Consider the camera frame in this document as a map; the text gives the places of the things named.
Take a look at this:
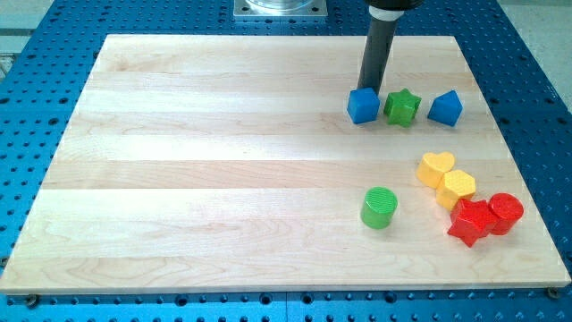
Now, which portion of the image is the black robot end effector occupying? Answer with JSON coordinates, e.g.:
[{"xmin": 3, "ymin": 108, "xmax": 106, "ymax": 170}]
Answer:
[{"xmin": 365, "ymin": 0, "xmax": 424, "ymax": 11}]

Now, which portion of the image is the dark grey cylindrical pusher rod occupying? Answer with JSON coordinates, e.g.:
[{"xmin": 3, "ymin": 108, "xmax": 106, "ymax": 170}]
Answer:
[{"xmin": 357, "ymin": 7, "xmax": 404, "ymax": 94}]

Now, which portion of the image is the light wooden board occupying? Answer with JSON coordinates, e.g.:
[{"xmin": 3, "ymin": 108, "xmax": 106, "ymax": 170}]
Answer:
[{"xmin": 1, "ymin": 35, "xmax": 570, "ymax": 294}]

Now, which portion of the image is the right board stop screw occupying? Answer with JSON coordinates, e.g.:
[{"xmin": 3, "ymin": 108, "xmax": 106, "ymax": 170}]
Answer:
[{"xmin": 545, "ymin": 287, "xmax": 560, "ymax": 300}]

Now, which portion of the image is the board stop screw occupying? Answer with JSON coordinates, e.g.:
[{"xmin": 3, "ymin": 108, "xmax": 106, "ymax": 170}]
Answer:
[
  {"xmin": 24, "ymin": 294, "xmax": 40, "ymax": 309},
  {"xmin": 545, "ymin": 287, "xmax": 560, "ymax": 300}
]

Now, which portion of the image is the left board stop screw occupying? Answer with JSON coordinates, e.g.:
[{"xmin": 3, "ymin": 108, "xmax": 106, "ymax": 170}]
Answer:
[{"xmin": 24, "ymin": 294, "xmax": 40, "ymax": 309}]

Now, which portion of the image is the blue cube block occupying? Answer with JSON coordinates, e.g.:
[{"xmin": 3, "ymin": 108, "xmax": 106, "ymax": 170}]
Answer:
[{"xmin": 347, "ymin": 88, "xmax": 380, "ymax": 124}]

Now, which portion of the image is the green star block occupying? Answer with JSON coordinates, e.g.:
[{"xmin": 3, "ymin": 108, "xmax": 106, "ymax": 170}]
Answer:
[{"xmin": 383, "ymin": 89, "xmax": 422, "ymax": 128}]

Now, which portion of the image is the blue pentagon block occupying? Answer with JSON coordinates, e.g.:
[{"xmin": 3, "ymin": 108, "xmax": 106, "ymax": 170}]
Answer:
[{"xmin": 427, "ymin": 90, "xmax": 463, "ymax": 127}]

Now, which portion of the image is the yellow heart block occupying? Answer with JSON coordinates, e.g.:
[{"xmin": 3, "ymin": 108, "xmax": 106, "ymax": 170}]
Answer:
[{"xmin": 416, "ymin": 151, "xmax": 456, "ymax": 189}]

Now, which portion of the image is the yellow hexagon block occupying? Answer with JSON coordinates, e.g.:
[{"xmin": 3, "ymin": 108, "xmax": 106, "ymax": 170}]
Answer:
[{"xmin": 435, "ymin": 170, "xmax": 476, "ymax": 210}]

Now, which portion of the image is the green cylinder block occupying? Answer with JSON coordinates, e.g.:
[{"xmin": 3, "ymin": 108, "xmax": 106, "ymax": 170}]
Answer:
[{"xmin": 360, "ymin": 187, "xmax": 398, "ymax": 229}]

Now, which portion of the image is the red star block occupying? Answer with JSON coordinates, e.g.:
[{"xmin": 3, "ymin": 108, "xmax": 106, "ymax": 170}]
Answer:
[{"xmin": 448, "ymin": 199, "xmax": 499, "ymax": 248}]

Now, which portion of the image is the red cylinder block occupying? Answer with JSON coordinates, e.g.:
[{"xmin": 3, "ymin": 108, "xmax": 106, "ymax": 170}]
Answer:
[{"xmin": 488, "ymin": 192, "xmax": 524, "ymax": 235}]

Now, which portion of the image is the blue perforated table plate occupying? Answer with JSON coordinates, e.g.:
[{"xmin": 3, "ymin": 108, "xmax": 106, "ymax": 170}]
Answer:
[{"xmin": 1, "ymin": 0, "xmax": 571, "ymax": 321}]

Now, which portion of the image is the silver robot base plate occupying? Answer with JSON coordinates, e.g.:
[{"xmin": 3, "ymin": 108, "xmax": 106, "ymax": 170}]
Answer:
[{"xmin": 233, "ymin": 0, "xmax": 328, "ymax": 18}]

